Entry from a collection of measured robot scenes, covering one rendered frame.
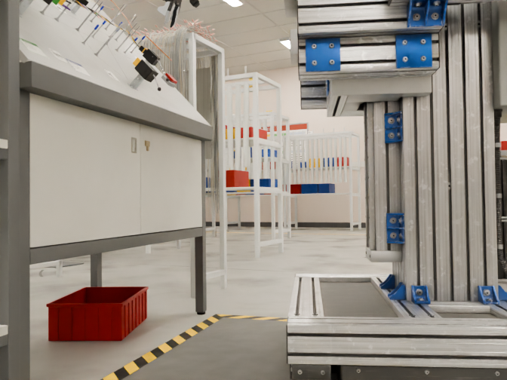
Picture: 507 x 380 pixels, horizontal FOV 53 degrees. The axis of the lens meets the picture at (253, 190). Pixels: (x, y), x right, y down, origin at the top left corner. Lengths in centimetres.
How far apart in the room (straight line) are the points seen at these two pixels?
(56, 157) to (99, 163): 20
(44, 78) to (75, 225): 42
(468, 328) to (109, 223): 108
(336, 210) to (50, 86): 906
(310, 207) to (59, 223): 909
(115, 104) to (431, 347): 113
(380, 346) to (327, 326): 13
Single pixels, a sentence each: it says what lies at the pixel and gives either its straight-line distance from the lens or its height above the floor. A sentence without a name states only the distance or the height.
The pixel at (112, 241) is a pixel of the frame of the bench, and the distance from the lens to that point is 171.
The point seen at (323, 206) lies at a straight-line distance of 1031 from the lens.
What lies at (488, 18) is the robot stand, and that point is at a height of 102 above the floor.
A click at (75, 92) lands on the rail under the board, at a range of 152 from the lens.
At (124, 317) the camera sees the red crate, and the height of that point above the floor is 8.
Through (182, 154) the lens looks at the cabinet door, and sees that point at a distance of 218.
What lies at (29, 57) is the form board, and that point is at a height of 88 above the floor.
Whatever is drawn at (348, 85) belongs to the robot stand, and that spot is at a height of 83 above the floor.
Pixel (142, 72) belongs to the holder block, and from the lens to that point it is 188.
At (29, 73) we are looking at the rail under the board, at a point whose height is 83.
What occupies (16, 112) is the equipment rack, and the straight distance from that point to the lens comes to 132.
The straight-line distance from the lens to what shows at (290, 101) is 1074.
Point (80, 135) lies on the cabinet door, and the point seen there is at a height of 71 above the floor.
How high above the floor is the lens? 51
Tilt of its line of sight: 1 degrees up
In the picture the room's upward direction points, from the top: 1 degrees counter-clockwise
